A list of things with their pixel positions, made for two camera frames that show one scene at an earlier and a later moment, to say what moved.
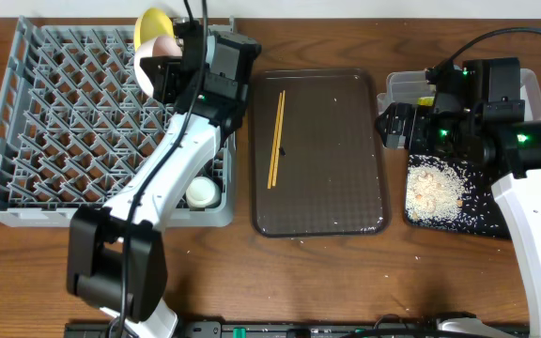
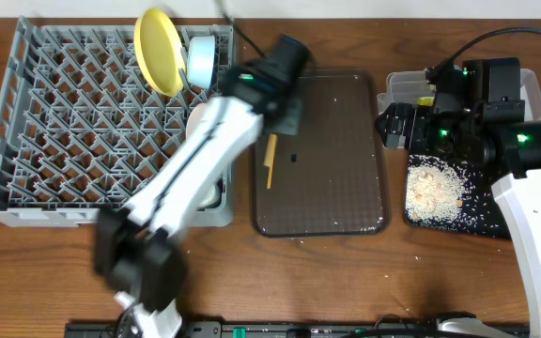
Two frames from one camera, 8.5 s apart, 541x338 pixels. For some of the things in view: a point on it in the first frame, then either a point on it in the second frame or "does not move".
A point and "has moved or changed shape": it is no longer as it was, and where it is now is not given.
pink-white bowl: [155, 47] has moved or changed shape
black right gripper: [417, 116] does not move
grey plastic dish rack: [67, 126] does not move
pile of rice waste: [433, 192] does not move
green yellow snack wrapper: [425, 100] does not move
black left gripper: [165, 78] to [287, 120]
